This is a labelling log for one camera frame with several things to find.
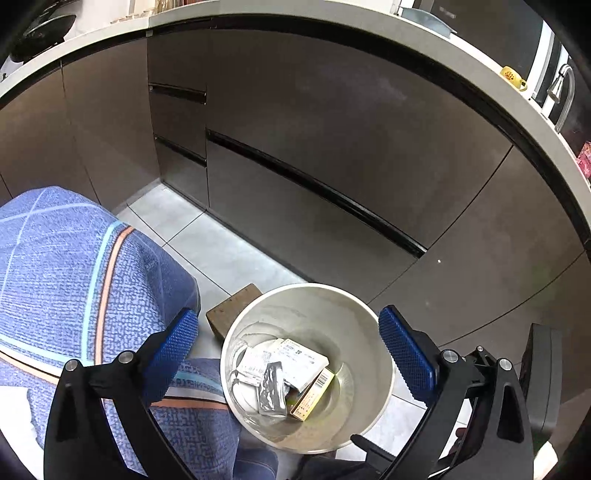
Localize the white round trash bin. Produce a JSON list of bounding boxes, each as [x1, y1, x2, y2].
[[221, 283, 394, 454]]

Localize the blue plaid tablecloth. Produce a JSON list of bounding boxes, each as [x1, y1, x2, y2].
[[1, 186, 279, 479]]

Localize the white printed paper leaflet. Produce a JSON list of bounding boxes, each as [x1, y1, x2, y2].
[[232, 337, 332, 393]]

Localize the dark kitchen cabinets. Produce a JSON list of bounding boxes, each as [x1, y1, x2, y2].
[[1, 25, 590, 356]]

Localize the brown cardboard box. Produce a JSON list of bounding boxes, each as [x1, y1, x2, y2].
[[205, 283, 263, 342]]

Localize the black wok pan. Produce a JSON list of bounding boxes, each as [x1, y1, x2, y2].
[[10, 14, 76, 63]]

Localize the pink package on counter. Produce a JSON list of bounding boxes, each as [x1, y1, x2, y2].
[[576, 141, 591, 181]]

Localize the small tan barcode box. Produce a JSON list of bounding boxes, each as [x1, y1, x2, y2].
[[286, 368, 335, 422]]

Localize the chrome kitchen faucet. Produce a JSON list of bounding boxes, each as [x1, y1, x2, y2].
[[546, 63, 578, 135]]

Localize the yellow mug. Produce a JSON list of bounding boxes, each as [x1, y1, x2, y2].
[[500, 66, 528, 91]]

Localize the blue grey cloth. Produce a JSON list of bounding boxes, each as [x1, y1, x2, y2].
[[401, 7, 456, 38]]

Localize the silver foil blister pack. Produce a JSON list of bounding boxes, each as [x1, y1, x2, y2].
[[257, 361, 290, 419]]

